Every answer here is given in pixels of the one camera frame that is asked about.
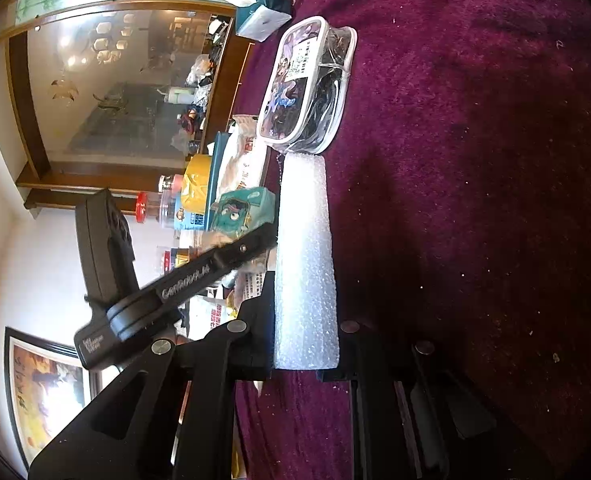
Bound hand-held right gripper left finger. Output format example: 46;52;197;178
28;272;276;480

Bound clear zip pouch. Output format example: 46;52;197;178
256;16;359;156

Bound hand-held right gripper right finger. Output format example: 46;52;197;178
318;320;556;480

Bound white foam piece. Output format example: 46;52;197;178
274;154;340;372

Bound clear jar with red lid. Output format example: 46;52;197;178
134;191;164;223

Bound orange label clear jar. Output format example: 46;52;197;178
158;247;196;271

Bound yellow tape roll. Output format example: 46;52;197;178
182;154;216;211

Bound teal tissue pack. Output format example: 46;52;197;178
208;131;246;211

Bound teal tissue box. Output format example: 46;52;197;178
214;0;296;42

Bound white printed packet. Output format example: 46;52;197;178
218;115;271;196

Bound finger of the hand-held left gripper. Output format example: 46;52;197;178
150;225;280;307

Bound wooden glass display cabinet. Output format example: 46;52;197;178
0;0;256;211

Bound blue label jar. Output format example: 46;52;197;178
158;174;209;231

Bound framed wall poster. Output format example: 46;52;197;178
3;326;101;471

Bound green pocket tissue pack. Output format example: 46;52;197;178
208;187;279;233

